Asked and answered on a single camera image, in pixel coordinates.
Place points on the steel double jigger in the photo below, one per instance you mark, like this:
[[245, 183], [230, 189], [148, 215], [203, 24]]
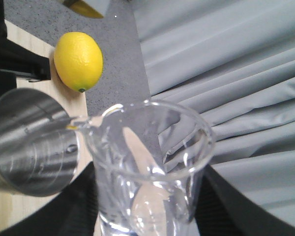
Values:
[[38, 154]]

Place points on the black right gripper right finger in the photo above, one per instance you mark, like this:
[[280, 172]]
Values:
[[223, 211]]

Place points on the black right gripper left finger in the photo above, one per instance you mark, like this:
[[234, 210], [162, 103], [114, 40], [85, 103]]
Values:
[[72, 213]]

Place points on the wooden cutting board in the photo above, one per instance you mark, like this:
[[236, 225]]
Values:
[[16, 207]]

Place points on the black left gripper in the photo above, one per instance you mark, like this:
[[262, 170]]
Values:
[[16, 61]]

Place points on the clear glass beaker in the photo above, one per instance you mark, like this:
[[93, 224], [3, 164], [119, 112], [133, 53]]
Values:
[[149, 160]]

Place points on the grey curtain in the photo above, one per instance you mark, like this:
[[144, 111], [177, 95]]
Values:
[[233, 61]]

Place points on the yellow lemon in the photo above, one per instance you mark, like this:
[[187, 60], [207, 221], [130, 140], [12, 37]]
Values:
[[78, 60]]

